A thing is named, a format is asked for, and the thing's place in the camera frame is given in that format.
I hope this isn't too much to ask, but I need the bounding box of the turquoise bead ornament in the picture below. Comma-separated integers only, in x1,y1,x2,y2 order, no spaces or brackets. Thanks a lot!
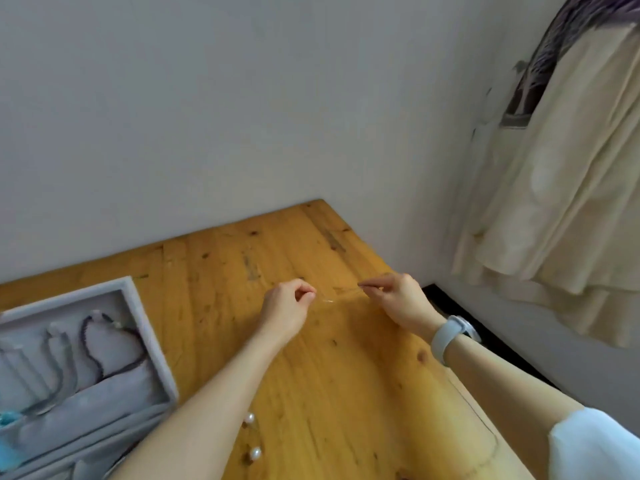
0,409,25,469

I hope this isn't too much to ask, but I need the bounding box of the white wrist watch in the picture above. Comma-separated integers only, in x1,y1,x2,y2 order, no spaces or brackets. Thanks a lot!
430,315,482,367

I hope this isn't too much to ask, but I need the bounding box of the person's left forearm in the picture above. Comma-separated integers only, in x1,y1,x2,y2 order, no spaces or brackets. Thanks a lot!
107,326,302,480

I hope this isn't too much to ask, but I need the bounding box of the grey velvet jewellery tray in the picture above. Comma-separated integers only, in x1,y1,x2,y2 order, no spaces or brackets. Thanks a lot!
0,276,180,480

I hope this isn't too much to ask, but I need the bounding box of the person's right forearm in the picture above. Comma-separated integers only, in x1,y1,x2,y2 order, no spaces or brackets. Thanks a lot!
442,339,586,480

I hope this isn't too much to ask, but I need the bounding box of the person's left hand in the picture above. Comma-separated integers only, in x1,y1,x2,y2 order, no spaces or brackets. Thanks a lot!
258,278,318,346

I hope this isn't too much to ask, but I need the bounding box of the purple patterned hanging garment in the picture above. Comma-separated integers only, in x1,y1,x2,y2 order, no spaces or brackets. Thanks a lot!
501,0,637,129

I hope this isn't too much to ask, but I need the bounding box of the cream hanging garment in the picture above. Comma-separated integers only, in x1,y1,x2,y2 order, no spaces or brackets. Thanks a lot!
449,24,640,351

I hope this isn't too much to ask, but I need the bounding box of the pale grey beaded bracelet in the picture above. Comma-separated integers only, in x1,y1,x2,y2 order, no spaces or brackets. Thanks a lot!
0,344,32,395

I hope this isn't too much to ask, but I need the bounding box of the white shirt sleeve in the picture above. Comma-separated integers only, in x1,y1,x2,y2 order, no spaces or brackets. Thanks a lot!
547,407,640,480

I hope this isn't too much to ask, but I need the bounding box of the thin clear thread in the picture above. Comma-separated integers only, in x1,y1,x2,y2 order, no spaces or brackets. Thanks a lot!
314,287,372,304

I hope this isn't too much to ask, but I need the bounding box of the person's right hand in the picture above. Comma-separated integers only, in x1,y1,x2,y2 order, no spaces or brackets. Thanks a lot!
357,273,447,341

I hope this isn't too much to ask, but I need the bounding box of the dark purple beaded bracelet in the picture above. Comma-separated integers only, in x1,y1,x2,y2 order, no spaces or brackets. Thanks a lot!
81,310,147,384

